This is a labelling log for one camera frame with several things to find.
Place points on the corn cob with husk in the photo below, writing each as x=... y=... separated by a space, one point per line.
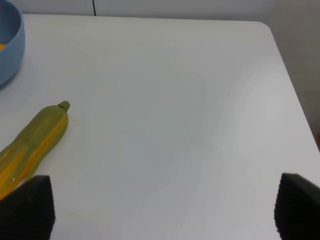
x=22 y=157

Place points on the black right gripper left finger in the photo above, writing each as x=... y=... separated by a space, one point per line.
x=28 y=212

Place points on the blue plastic bowl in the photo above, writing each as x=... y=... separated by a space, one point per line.
x=12 y=35

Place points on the yellow mango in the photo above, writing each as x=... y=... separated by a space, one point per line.
x=2 y=46

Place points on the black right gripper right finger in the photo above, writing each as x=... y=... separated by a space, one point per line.
x=297 y=208

